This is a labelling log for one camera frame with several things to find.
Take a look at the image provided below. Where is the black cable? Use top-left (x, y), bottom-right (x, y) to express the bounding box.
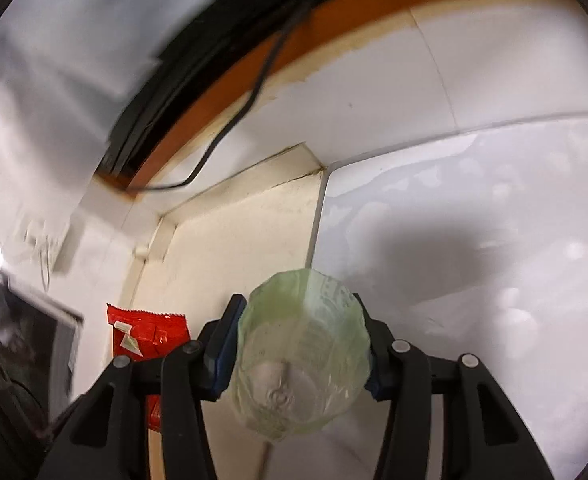
top-left (124, 0), bottom-right (315, 192)

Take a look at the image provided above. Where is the orange wooden window frame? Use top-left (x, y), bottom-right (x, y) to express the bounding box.
top-left (94, 0), bottom-right (565, 203)

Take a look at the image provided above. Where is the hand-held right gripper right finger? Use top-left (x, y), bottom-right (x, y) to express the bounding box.
top-left (354, 292), bottom-right (557, 480)

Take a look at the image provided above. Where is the translucent plastic sheet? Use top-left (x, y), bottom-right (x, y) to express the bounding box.
top-left (0, 0), bottom-right (285, 281)

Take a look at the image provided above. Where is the red snack packet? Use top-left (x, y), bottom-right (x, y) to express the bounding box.
top-left (106, 304), bottom-right (189, 433)

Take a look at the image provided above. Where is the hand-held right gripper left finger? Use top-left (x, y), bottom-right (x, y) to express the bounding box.
top-left (36, 294), bottom-right (249, 480)

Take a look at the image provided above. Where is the clear plastic cup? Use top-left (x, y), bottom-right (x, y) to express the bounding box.
top-left (230, 268), bottom-right (373, 442)

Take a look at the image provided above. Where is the black sliding window frame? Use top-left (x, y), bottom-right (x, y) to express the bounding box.
top-left (101, 0), bottom-right (375, 176)

